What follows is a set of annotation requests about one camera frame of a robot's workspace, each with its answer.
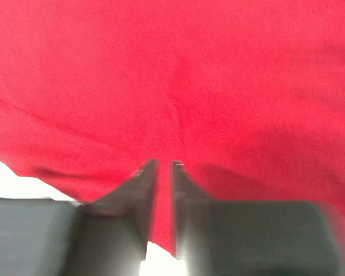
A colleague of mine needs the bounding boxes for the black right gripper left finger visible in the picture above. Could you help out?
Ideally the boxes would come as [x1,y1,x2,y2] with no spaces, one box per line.
[0,160,156,275]

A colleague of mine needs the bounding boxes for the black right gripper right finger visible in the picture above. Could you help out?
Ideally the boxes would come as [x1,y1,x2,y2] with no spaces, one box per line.
[172,161,345,275]

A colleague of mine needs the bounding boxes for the red t shirt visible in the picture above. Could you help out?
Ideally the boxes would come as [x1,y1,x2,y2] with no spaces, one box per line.
[0,1,345,251]

